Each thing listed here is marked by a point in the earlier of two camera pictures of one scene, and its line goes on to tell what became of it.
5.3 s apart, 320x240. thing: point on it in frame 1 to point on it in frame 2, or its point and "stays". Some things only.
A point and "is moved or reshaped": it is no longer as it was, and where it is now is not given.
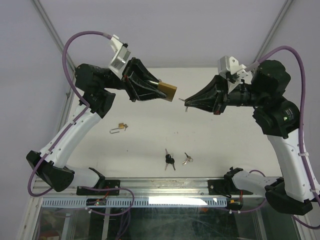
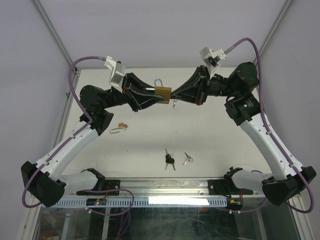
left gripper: (136, 90) to (139, 100)
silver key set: (186, 107) to (174, 103)
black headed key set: (169, 160) stays
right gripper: (214, 98) to (196, 96)
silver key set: (189, 158) stays
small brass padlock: (121, 125) stays
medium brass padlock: (169, 90) is moved or reshaped
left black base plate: (109, 184) stays
